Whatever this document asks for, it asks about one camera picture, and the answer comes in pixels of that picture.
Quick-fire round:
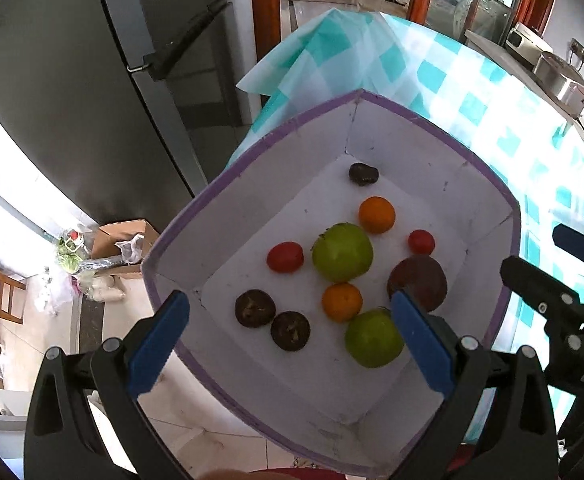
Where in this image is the small orange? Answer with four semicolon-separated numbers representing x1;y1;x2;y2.
358;196;397;234

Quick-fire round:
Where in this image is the cardboard box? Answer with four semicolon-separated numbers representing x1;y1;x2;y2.
92;219;160;281

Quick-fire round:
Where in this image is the white plastic bag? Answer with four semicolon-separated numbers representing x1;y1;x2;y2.
116;234;146;264

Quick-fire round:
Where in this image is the kitchen countertop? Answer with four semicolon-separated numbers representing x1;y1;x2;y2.
464;30;584;161

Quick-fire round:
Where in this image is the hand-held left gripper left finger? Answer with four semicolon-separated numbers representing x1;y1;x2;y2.
23;289;193;480

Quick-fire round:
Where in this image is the white box with purple rim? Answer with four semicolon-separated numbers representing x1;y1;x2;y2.
141;88;523;478

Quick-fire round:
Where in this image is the green apple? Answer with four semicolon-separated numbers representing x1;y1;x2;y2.
312;222;374;283
344;308;405;368

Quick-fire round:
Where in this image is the teal checkered tablecloth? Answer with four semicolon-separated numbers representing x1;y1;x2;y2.
224;7;584;411

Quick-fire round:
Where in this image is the small red tomato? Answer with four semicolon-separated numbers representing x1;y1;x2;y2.
407;229;436;255

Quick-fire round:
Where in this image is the dark brown round fruit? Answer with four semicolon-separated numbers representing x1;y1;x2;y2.
348;162;379;187
235;289;276;330
271;311;311;351

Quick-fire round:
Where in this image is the dark red clothing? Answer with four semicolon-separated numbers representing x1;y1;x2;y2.
252;466;345;480

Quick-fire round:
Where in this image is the dark purple round fruit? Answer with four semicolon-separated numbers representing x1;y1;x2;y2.
386;254;448;313

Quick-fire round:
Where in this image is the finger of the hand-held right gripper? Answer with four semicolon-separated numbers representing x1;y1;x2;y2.
501;256;580;323
552;224;584;281

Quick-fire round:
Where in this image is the bag of vegetables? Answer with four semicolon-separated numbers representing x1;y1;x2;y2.
54;230;90;273

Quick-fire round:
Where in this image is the silver toaster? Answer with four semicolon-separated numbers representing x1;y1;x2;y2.
504;21;553;68

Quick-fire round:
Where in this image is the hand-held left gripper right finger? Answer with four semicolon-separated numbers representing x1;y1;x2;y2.
389;290;560;480

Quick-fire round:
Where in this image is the stainless steel pot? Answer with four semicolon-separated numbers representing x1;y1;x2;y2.
532;51;584;118

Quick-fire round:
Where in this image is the large orange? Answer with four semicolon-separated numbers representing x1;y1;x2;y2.
321;282;364;323

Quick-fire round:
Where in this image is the grey refrigerator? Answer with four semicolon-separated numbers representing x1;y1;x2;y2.
0;0;238;221

